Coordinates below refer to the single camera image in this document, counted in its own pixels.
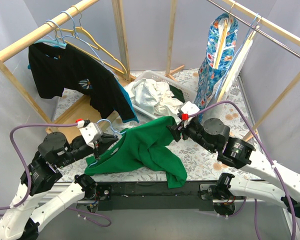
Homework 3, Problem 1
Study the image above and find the light blue wire hanger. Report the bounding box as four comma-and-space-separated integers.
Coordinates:
45, 19, 66, 44
57, 11, 128, 77
88, 119, 126, 168

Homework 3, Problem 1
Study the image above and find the bright green t shirt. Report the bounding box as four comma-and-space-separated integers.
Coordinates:
84, 116, 188, 189

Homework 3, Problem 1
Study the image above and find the green and white raglan shirt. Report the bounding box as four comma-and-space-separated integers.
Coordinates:
169, 85, 185, 103

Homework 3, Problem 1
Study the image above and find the white t shirt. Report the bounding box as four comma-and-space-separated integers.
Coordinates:
124, 78, 184, 117

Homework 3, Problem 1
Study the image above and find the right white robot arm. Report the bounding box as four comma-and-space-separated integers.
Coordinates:
167, 117, 300, 219

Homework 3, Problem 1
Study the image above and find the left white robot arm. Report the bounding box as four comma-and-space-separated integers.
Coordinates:
0, 132, 119, 240

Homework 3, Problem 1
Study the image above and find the teal t shirt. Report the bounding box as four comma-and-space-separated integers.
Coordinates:
27, 53, 140, 124

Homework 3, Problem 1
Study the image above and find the black t shirt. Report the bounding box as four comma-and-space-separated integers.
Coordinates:
27, 41, 136, 121

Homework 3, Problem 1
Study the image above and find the teal plastic hanger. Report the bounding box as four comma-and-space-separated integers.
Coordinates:
34, 39, 67, 48

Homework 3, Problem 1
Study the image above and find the wooden clothes rack left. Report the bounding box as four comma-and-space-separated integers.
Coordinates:
0, 0, 136, 125

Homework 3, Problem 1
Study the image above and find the wooden clothes rack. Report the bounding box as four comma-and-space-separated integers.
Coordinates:
0, 0, 136, 125
171, 0, 300, 146

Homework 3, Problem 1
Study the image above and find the white plastic laundry basket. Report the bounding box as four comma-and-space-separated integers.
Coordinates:
132, 70, 197, 122

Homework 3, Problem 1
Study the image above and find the blue floral garment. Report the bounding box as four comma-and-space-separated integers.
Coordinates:
194, 13, 239, 110

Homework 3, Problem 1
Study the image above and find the white fleece garment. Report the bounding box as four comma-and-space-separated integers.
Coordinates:
214, 37, 254, 103

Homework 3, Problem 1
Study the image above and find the metal hanging rod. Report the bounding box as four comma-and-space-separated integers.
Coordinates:
207, 0, 300, 59

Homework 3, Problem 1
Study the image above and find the wooden clothes rack right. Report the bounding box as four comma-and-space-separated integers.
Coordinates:
171, 0, 300, 146

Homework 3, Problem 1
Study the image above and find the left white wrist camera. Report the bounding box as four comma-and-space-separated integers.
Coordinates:
76, 119, 103, 149

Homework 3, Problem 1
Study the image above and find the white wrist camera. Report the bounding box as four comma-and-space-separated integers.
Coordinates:
76, 119, 103, 149
179, 101, 200, 127

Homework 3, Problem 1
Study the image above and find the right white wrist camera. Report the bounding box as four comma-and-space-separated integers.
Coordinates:
179, 101, 200, 127

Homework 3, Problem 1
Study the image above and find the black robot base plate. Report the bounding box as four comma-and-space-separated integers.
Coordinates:
67, 180, 246, 210

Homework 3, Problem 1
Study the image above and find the blue wire hanger right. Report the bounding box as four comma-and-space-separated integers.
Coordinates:
238, 13, 260, 51

